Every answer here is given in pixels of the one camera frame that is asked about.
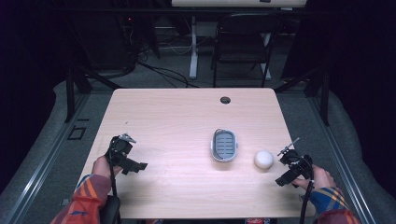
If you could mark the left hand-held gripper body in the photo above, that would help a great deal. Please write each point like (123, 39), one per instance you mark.
(120, 151)

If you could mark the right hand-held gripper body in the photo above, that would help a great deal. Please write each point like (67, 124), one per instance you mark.
(299, 165)

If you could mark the white round ball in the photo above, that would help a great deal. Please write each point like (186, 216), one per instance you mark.
(263, 160)

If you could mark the grey oval soap dish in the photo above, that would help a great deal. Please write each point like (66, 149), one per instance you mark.
(224, 145)

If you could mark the person's left hand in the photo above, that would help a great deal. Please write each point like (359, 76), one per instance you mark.
(102, 167)

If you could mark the person's right hand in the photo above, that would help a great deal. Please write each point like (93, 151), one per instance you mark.
(322, 179)

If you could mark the red patterned clothing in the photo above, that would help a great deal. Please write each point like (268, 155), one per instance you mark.
(257, 221)

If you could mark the black tape square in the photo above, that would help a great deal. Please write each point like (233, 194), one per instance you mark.
(76, 133)

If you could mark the black metal stand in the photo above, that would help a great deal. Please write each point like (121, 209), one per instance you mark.
(324, 99)
(71, 93)

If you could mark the black table grommet hole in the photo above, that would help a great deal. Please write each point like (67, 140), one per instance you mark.
(225, 100)

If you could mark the dark computer tower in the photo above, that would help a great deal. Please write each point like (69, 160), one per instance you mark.
(106, 40)

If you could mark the white desk leg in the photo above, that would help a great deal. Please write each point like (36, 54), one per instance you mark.
(194, 53)

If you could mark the black folding chair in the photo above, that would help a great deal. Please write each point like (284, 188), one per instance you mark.
(246, 37)

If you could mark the metal floor rail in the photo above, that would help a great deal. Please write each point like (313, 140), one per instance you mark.
(40, 168)
(339, 161)

